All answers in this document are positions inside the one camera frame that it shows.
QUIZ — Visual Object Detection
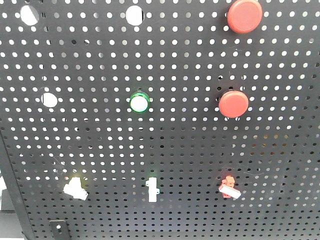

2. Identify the black box on desk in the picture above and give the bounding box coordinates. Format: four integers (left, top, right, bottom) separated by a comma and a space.
0, 189, 24, 240

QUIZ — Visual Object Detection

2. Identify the yellow lit toggle switch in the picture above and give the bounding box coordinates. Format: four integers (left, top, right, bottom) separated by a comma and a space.
63, 177, 88, 201

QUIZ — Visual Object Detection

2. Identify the red lit toggle switch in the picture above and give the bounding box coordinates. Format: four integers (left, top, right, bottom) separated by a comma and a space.
218, 175, 241, 199

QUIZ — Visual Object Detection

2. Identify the left black board clamp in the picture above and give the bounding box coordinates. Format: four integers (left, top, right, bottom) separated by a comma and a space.
49, 219, 71, 240

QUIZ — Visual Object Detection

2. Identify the lower red round button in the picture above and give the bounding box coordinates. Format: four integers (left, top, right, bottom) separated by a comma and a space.
218, 90, 249, 118

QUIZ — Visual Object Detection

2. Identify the upper red round button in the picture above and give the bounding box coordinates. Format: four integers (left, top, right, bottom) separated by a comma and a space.
227, 0, 263, 34

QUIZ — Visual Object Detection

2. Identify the black perforated pegboard panel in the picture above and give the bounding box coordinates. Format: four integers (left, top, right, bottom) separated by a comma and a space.
0, 0, 320, 240

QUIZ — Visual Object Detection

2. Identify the green round push button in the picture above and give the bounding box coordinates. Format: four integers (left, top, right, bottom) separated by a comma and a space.
129, 91, 150, 113

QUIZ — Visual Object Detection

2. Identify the red round button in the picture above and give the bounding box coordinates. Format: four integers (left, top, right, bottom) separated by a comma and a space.
218, 90, 249, 118
227, 0, 263, 34

